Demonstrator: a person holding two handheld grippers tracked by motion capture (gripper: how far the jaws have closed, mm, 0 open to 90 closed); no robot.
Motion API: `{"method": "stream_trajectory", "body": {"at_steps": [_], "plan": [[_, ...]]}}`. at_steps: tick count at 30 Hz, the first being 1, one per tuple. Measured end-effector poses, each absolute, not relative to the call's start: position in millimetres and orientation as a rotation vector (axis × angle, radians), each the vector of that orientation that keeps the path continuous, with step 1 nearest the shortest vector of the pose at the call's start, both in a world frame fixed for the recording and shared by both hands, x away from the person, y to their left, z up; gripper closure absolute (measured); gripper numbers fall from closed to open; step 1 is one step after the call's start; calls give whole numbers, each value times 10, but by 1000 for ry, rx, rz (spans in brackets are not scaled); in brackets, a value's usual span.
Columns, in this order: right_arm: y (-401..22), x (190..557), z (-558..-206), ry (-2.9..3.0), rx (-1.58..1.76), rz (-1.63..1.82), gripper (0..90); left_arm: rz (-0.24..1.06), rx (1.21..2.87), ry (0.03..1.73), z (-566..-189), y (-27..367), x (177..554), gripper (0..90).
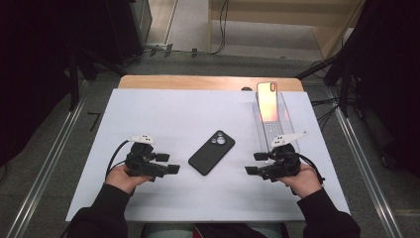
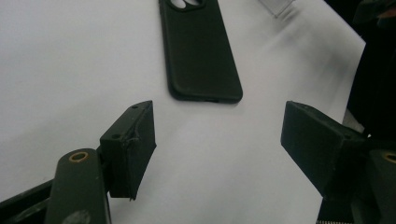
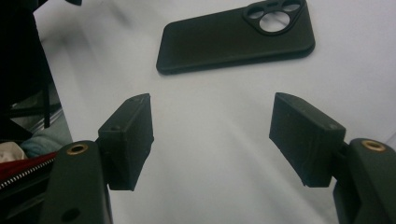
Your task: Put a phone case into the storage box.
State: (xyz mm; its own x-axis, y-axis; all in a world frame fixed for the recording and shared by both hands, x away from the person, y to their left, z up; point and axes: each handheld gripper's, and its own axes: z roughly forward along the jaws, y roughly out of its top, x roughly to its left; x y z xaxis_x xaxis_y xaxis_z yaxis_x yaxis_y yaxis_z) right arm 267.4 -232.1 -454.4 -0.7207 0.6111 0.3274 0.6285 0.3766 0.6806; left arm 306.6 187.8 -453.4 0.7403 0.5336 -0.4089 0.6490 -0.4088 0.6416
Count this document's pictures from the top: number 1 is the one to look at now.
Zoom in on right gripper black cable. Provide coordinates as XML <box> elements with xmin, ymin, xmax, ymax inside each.
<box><xmin>298</xmin><ymin>153</ymin><xmax>326</xmax><ymax>185</ymax></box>

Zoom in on aluminium floor rail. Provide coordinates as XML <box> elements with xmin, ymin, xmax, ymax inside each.
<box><xmin>4</xmin><ymin>78</ymin><xmax>90</xmax><ymax>238</ymax></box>
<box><xmin>328</xmin><ymin>88</ymin><xmax>404</xmax><ymax>238</ymax></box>

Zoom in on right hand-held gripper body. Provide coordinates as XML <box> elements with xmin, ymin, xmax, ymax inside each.
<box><xmin>257</xmin><ymin>131</ymin><xmax>309</xmax><ymax>183</ymax></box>

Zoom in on person's right hand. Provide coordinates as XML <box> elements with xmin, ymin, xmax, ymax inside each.
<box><xmin>276</xmin><ymin>163</ymin><xmax>323</xmax><ymax>199</ymax></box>

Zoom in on light wooden shelf unit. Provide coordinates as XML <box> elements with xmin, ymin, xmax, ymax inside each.
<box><xmin>207</xmin><ymin>0</ymin><xmax>366</xmax><ymax>60</ymax></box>

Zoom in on clear plastic tray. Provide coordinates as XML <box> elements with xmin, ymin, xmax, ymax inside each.
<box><xmin>252</xmin><ymin>91</ymin><xmax>301</xmax><ymax>155</ymax></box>

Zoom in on person's left hand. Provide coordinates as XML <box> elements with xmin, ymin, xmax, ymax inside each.
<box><xmin>104</xmin><ymin>164</ymin><xmax>155</xmax><ymax>195</ymax></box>

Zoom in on black phone case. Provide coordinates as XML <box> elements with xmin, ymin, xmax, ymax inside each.
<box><xmin>187</xmin><ymin>129</ymin><xmax>237</xmax><ymax>177</ymax></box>

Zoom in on white board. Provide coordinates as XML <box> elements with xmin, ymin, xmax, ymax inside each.
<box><xmin>64</xmin><ymin>88</ymin><xmax>353</xmax><ymax>222</ymax></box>

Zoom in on black floor cables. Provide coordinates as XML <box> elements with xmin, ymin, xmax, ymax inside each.
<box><xmin>310</xmin><ymin>97</ymin><xmax>341</xmax><ymax>133</ymax></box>
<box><xmin>142</xmin><ymin>0</ymin><xmax>231</xmax><ymax>58</ymax></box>

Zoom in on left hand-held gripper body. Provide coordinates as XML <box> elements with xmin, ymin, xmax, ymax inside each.
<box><xmin>124</xmin><ymin>133</ymin><xmax>169</xmax><ymax>182</ymax></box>

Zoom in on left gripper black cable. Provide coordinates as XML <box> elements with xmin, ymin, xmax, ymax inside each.
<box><xmin>104</xmin><ymin>139</ymin><xmax>132</xmax><ymax>181</ymax></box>

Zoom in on black cabinet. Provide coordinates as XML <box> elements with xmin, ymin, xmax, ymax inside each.
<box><xmin>105</xmin><ymin>0</ymin><xmax>153</xmax><ymax>63</ymax></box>

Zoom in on dark curtain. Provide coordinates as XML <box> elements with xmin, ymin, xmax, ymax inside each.
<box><xmin>0</xmin><ymin>0</ymin><xmax>110</xmax><ymax>167</ymax></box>
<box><xmin>343</xmin><ymin>0</ymin><xmax>420</xmax><ymax>179</ymax></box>

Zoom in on black metal stand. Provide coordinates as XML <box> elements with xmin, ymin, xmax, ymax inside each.
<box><xmin>295</xmin><ymin>33</ymin><xmax>365</xmax><ymax>117</ymax></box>
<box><xmin>67</xmin><ymin>49</ymin><xmax>127</xmax><ymax>112</ymax></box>

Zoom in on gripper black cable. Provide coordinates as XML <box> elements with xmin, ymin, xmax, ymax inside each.
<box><xmin>298</xmin><ymin>153</ymin><xmax>326</xmax><ymax>185</ymax></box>
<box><xmin>104</xmin><ymin>139</ymin><xmax>132</xmax><ymax>181</ymax></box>

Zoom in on blue and tan phone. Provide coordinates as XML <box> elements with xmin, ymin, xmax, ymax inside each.
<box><xmin>256</xmin><ymin>81</ymin><xmax>279</xmax><ymax>124</ymax></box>

